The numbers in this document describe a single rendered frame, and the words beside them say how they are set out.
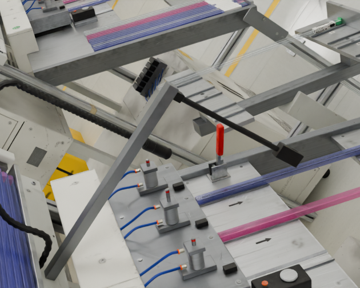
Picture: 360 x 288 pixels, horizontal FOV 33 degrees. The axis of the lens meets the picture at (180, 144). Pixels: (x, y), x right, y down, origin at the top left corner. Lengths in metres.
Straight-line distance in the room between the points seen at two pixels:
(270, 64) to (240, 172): 1.91
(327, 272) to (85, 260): 0.35
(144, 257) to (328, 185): 1.60
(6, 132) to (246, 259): 1.09
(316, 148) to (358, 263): 0.31
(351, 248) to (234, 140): 0.80
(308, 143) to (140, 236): 0.44
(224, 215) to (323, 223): 1.36
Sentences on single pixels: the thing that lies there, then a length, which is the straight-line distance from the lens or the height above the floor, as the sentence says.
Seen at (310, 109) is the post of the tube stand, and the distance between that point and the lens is 1.47.
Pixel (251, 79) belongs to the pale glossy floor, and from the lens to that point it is 3.08.
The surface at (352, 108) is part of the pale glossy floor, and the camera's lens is 2.51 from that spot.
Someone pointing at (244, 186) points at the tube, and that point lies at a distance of 1.09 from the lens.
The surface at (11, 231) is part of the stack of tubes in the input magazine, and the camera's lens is 0.89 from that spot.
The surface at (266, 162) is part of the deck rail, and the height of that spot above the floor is 0.96.
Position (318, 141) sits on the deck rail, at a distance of 1.24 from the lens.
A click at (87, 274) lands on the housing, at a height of 1.31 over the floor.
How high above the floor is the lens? 1.70
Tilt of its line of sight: 31 degrees down
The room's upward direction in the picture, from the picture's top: 64 degrees counter-clockwise
